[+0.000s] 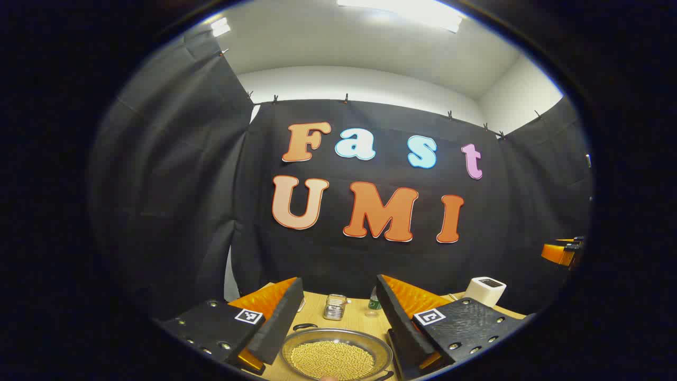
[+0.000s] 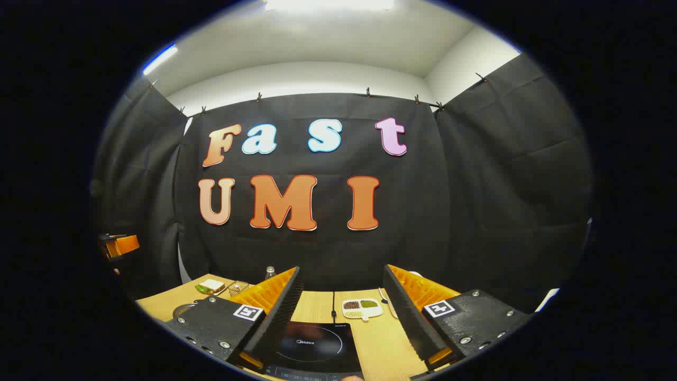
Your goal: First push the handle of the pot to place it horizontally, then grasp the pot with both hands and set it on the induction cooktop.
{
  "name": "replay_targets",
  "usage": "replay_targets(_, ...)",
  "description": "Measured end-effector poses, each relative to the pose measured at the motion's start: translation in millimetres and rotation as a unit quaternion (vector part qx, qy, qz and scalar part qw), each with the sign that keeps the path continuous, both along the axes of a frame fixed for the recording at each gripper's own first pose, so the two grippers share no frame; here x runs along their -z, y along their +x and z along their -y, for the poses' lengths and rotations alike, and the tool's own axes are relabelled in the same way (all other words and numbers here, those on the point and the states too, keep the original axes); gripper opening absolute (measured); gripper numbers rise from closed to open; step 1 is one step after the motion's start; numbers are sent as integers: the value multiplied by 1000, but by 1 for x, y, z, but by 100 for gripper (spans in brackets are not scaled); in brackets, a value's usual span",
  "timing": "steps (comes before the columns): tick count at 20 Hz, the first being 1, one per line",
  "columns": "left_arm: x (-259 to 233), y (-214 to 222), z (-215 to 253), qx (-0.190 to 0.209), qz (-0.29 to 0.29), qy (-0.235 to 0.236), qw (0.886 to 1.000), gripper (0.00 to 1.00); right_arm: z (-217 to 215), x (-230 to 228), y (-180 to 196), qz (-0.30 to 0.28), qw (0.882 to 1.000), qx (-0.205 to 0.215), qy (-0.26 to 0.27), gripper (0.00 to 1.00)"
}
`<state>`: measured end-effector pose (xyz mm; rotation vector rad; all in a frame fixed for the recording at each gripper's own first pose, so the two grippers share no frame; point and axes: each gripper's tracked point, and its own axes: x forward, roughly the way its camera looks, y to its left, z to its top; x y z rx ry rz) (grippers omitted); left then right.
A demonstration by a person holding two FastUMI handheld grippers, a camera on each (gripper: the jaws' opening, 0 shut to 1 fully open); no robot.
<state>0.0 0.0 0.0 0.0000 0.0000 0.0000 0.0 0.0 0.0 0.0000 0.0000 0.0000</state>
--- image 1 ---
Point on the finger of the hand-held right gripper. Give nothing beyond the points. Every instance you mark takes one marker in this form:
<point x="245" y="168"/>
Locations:
<point x="558" y="254"/>

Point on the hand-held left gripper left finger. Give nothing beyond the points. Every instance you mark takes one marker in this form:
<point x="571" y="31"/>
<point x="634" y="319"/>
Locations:
<point x="283" y="323"/>

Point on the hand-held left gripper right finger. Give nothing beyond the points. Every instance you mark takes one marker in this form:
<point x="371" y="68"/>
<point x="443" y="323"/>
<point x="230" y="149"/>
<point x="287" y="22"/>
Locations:
<point x="402" y="330"/>

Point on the stainless steel pot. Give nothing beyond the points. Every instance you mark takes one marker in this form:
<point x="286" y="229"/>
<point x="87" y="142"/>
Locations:
<point x="370" y="346"/>

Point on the pile of yellow soybeans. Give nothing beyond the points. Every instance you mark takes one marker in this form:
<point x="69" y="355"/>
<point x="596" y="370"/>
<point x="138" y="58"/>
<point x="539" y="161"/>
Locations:
<point x="330" y="360"/>

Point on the clear plastic water bottle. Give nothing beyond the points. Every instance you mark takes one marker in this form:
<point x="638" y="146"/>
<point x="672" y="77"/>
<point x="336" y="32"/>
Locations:
<point x="373" y="304"/>

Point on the white toaster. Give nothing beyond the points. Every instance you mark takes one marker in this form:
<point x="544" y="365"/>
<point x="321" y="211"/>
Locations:
<point x="485" y="291"/>

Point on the black backdrop cloth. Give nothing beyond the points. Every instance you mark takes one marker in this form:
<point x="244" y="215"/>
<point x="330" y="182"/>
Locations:
<point x="174" y="185"/>

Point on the long ceiling light panel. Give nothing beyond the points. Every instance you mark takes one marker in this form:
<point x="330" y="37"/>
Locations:
<point x="407" y="11"/>

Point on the small ceiling light panel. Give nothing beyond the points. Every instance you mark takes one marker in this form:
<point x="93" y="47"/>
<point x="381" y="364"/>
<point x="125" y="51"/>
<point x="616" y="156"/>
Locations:
<point x="220" y="27"/>

